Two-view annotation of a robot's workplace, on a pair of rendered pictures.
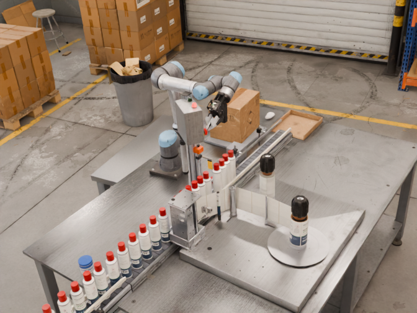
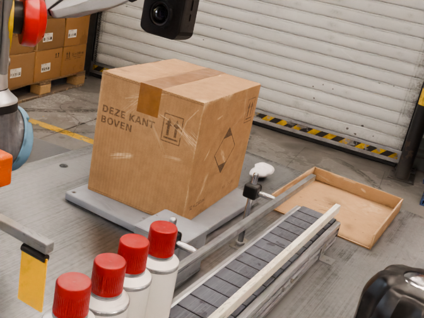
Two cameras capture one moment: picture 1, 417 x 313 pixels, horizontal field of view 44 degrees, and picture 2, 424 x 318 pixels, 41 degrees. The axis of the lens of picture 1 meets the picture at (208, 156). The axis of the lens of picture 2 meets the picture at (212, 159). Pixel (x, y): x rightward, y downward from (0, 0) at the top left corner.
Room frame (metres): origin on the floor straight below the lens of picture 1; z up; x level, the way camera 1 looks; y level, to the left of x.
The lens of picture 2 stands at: (1.96, -0.06, 1.39)
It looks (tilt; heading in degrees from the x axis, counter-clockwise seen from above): 20 degrees down; 349
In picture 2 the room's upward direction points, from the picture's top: 12 degrees clockwise
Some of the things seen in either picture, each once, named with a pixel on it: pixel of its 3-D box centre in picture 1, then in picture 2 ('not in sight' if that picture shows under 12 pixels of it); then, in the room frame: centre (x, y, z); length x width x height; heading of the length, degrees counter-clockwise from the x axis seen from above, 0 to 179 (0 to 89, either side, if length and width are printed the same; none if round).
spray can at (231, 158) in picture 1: (231, 165); (151, 300); (2.55, -0.13, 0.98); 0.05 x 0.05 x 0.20
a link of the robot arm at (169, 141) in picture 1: (169, 143); not in sight; (2.80, 0.24, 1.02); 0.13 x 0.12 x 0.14; 137
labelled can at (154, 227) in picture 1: (154, 233); not in sight; (1.99, 0.29, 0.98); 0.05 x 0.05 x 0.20
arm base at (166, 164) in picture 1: (170, 158); not in sight; (2.80, 0.25, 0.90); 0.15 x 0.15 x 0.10
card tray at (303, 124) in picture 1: (296, 123); (339, 203); (3.23, -0.65, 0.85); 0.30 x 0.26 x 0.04; 143
